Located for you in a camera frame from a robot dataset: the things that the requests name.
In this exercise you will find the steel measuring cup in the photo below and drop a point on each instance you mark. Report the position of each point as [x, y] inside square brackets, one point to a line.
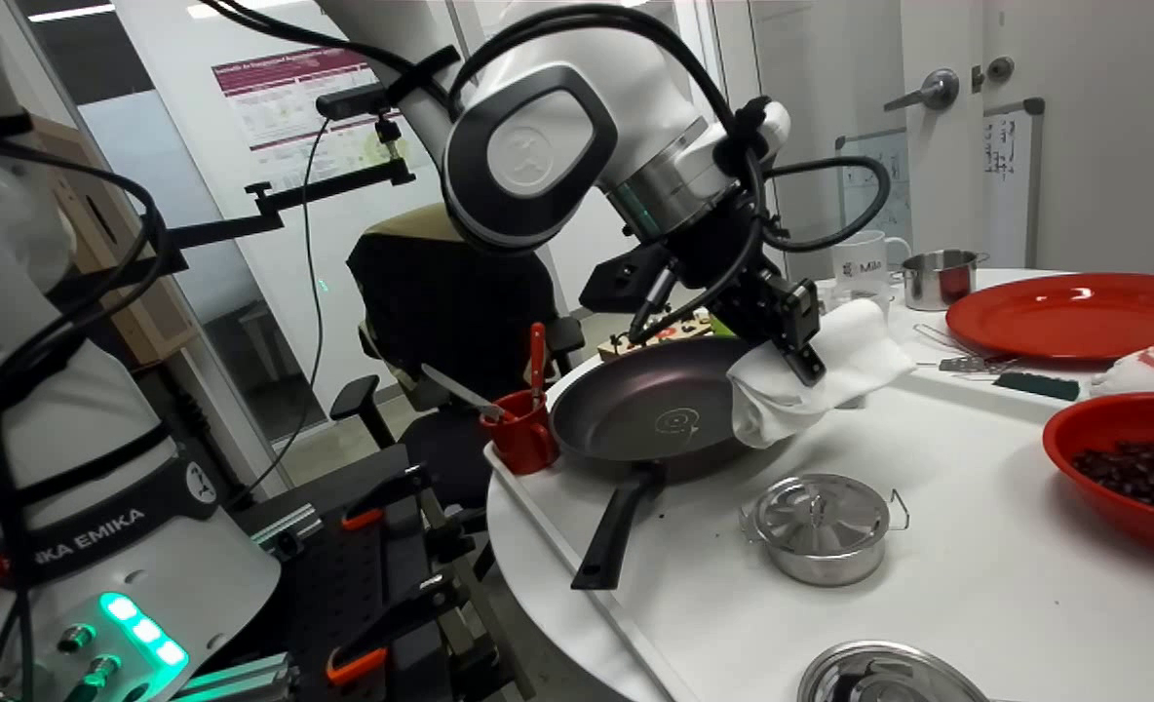
[932, 280]

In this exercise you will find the purple header wall poster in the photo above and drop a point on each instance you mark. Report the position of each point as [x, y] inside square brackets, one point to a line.
[291, 100]

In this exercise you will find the silver door lock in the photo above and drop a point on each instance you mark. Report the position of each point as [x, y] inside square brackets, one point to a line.
[992, 74]

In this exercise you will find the red utensil mug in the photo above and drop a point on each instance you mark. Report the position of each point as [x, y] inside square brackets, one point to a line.
[524, 435]

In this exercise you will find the small steel pot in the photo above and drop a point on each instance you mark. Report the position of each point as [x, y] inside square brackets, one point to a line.
[820, 527]

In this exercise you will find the red spatula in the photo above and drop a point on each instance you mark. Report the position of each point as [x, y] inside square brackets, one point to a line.
[534, 358]

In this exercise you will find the black cart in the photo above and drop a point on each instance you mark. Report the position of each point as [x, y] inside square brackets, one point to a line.
[385, 573]

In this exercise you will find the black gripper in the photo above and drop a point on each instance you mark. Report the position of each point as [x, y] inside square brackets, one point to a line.
[772, 308]

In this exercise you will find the white door paper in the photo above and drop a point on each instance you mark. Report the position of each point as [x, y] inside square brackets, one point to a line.
[1011, 180]

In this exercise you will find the red bowl of beans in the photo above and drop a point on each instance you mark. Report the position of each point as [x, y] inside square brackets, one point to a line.
[1135, 470]

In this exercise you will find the red plate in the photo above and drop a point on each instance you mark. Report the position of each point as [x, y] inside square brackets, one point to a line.
[1086, 319]

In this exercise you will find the dark green sponge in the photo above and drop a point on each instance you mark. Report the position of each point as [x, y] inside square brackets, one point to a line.
[1040, 387]

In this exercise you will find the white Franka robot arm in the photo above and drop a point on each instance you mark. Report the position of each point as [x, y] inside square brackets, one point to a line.
[524, 159]

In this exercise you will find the small white board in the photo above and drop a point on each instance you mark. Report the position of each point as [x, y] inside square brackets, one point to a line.
[871, 180]

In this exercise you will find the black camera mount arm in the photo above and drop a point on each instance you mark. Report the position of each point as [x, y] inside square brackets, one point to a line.
[304, 197]

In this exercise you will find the dark frying pan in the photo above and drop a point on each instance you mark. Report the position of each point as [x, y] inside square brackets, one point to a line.
[655, 415]

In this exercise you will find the black chair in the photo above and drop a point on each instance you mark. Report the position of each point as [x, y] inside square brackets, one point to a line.
[452, 308]

